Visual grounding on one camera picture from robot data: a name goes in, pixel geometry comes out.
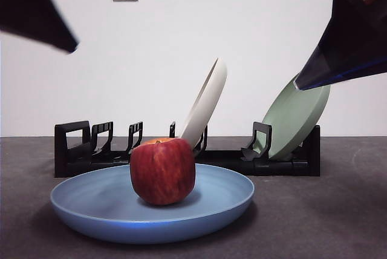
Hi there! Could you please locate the black plate rack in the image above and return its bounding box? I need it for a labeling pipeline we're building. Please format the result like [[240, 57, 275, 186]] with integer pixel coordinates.
[[54, 120, 321, 178]]

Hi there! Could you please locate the red apple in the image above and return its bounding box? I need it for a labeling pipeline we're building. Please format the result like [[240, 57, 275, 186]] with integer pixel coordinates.
[[129, 137, 197, 206]]

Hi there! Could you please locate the blue plate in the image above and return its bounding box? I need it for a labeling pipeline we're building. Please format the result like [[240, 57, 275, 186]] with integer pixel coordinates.
[[50, 163, 255, 244]]

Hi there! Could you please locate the green plate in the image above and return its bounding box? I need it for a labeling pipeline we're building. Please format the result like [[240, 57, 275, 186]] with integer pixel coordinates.
[[261, 73, 331, 161]]

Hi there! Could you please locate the white plate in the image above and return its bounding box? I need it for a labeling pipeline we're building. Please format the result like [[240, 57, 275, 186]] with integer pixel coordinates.
[[178, 57, 228, 154]]

